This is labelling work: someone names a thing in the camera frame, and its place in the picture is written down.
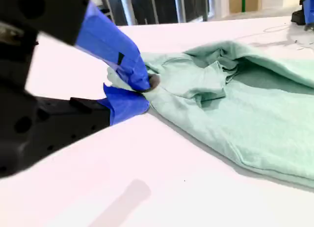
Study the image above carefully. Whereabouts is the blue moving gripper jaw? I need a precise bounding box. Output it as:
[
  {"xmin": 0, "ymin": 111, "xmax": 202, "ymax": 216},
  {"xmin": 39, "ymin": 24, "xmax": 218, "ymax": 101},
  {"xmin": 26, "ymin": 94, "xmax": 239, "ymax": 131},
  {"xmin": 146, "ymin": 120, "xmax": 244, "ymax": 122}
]
[{"xmin": 0, "ymin": 0, "xmax": 162, "ymax": 92}]

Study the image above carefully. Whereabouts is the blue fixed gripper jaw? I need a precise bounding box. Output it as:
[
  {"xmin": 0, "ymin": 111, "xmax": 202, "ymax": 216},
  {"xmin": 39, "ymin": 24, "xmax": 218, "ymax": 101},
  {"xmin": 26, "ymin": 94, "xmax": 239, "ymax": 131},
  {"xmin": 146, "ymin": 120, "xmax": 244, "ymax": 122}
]
[{"xmin": 36, "ymin": 83, "xmax": 150, "ymax": 152}]

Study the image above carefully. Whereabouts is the pale green T-shirt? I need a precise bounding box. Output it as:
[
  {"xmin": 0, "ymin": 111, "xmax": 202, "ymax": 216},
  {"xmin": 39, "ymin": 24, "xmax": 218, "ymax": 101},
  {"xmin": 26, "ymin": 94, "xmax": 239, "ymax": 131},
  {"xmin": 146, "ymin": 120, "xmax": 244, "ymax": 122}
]
[{"xmin": 107, "ymin": 40, "xmax": 314, "ymax": 189}]

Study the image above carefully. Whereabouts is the metal furniture leg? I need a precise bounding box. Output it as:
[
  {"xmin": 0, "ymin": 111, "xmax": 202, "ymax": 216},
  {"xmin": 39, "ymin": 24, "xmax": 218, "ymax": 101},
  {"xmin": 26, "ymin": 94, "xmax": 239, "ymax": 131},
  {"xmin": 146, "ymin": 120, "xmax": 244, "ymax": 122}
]
[
  {"xmin": 118, "ymin": 0, "xmax": 137, "ymax": 26},
  {"xmin": 173, "ymin": 0, "xmax": 187, "ymax": 24}
]

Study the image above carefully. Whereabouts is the wooden panel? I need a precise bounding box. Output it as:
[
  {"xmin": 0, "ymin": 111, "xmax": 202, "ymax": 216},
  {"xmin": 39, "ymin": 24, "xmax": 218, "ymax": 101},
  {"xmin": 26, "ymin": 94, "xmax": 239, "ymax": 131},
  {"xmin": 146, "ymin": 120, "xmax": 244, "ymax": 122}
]
[{"xmin": 229, "ymin": 0, "xmax": 263, "ymax": 13}]

